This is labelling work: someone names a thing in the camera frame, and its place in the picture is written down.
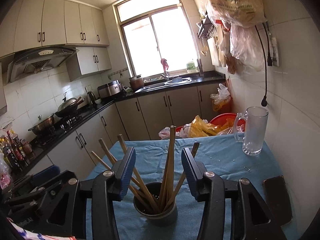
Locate sauce bottles group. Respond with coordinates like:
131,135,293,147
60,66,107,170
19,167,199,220
1,129,30,174

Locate pink hanging plastic bag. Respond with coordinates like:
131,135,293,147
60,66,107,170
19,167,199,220
227,25,265,72

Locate white cabinets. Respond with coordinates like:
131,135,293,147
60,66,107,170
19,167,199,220
1,0,112,81
24,83,226,181

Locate steel pot with lid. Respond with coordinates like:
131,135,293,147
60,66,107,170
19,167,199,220
28,113,55,135

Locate wooden chopstick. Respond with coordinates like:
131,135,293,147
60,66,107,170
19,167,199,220
91,151,138,201
164,142,200,211
159,138,172,211
117,134,160,212
108,147,149,209
165,126,175,208

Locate black wok with lid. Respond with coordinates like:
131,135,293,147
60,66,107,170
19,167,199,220
55,93,86,118

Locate white wall power strip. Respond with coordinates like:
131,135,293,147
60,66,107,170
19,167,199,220
271,37,280,67

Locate blue table cloth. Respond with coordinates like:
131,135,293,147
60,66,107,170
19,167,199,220
85,133,299,240

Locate black smartphone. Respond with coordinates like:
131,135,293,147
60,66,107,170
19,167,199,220
263,175,293,226

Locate red trash bin with bags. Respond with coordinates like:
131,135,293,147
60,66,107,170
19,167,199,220
210,83,232,114

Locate silver rice cooker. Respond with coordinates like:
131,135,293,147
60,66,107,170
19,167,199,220
97,80,123,99

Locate clear glass beer mug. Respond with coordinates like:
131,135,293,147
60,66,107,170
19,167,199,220
233,106,268,156

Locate large hanging plastic bag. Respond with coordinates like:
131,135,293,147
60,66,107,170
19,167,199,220
204,0,267,28

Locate black electric kettle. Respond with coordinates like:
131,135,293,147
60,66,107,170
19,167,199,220
87,91,97,105

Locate black wall rack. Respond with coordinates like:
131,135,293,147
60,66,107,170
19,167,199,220
196,15,216,39

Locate red plastic basin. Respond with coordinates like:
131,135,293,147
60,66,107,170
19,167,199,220
176,113,246,132

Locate steel sink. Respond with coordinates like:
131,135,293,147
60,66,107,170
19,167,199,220
136,77,192,93

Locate upper white cabinets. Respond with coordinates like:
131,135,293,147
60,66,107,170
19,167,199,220
1,0,112,81

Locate brown clay pot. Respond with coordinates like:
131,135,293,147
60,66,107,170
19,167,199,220
129,75,144,91

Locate lower white cabinets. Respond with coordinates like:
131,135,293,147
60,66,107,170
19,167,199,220
24,83,226,181

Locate dark cylindrical utensil holder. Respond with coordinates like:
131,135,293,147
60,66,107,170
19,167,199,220
133,182,178,227

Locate yellow plastic bag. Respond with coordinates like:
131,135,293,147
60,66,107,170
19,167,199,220
187,115,234,138

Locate black range hood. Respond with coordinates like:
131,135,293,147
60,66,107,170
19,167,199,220
7,46,78,83

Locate window with brown frame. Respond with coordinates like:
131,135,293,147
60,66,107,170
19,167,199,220
115,0,200,77

